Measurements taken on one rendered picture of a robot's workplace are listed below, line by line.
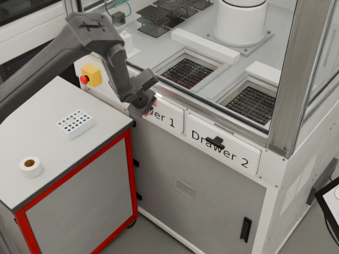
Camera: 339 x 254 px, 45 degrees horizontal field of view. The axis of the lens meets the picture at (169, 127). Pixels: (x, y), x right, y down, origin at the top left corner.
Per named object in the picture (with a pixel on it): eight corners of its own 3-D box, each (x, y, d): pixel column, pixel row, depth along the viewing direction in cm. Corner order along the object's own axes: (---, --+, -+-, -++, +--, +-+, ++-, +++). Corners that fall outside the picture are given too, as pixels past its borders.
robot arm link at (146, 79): (108, 79, 127) (123, 101, 125) (137, 57, 125) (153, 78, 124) (121, 85, 138) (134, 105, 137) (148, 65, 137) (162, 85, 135)
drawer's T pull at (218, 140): (223, 150, 134) (223, 147, 133) (204, 140, 137) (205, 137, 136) (229, 144, 136) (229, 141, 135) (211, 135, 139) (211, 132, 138)
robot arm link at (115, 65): (79, 19, 89) (105, 58, 87) (101, 6, 90) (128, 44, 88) (107, 83, 131) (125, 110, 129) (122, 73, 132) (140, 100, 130)
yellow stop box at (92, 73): (93, 88, 169) (90, 74, 164) (81, 82, 172) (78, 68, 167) (102, 83, 172) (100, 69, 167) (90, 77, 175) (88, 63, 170)
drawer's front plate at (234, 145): (253, 176, 136) (258, 153, 129) (185, 137, 150) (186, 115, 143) (256, 173, 137) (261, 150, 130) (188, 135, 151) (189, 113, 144)
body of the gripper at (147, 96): (157, 93, 142) (149, 85, 136) (142, 118, 142) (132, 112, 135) (144, 86, 145) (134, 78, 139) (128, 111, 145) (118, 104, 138)
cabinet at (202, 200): (251, 302, 187) (283, 192, 133) (98, 189, 236) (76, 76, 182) (336, 180, 241) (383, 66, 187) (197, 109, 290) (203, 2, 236)
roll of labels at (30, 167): (34, 180, 143) (32, 173, 140) (17, 175, 145) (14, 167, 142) (46, 166, 148) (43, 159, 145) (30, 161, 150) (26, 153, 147)
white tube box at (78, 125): (69, 140, 158) (68, 133, 155) (56, 130, 162) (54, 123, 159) (94, 124, 164) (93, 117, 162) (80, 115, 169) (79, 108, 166)
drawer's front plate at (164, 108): (180, 135, 151) (180, 112, 144) (124, 103, 165) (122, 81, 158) (183, 132, 152) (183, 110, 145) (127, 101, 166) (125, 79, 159)
